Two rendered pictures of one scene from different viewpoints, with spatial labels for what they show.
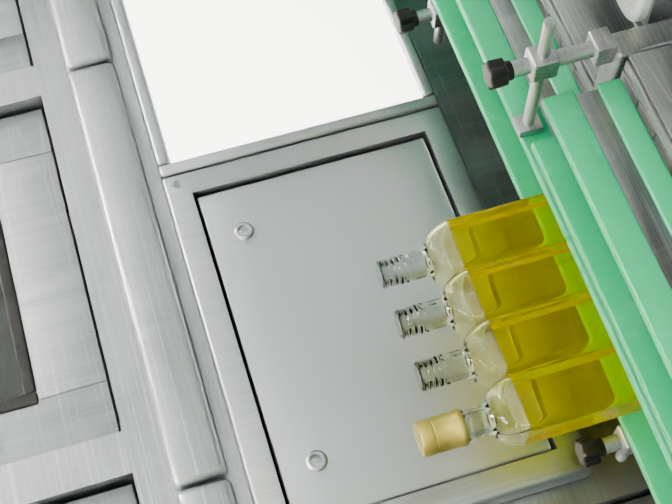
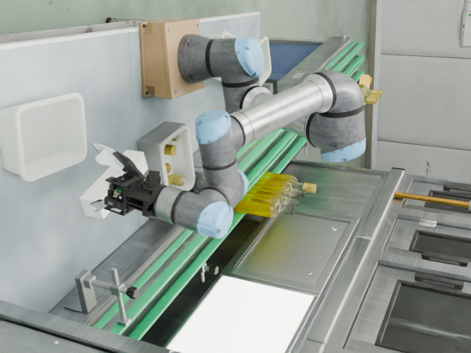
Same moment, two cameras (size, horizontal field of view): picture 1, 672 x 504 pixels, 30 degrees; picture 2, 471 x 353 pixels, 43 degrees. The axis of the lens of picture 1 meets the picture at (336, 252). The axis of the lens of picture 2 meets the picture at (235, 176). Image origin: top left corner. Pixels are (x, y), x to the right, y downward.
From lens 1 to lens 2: 2.25 m
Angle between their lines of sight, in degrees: 85
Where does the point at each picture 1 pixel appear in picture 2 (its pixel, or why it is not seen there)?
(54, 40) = not seen: outside the picture
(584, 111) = not seen: hidden behind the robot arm
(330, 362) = (312, 241)
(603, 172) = (241, 163)
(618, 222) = (249, 157)
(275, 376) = (329, 244)
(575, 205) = not seen: hidden behind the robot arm
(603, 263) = (251, 176)
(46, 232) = (366, 315)
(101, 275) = (358, 291)
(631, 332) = (259, 167)
